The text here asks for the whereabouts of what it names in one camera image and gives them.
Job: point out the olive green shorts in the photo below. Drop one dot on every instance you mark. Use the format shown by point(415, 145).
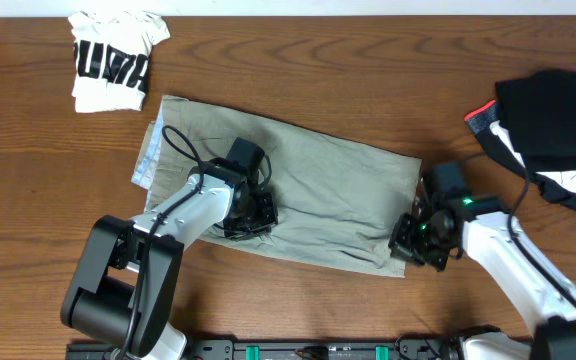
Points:
point(337, 200)

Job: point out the black garment pile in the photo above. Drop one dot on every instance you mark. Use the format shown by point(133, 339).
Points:
point(530, 129)

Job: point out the folded white Puma t-shirt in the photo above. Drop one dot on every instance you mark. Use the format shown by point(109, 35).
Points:
point(111, 58)

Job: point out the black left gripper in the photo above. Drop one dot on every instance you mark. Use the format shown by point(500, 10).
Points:
point(254, 221)

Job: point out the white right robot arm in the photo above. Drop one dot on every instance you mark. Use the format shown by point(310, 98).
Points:
point(483, 229)

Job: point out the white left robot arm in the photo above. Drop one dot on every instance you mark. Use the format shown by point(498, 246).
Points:
point(122, 290)

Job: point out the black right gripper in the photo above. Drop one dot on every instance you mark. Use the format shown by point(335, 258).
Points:
point(400, 240)

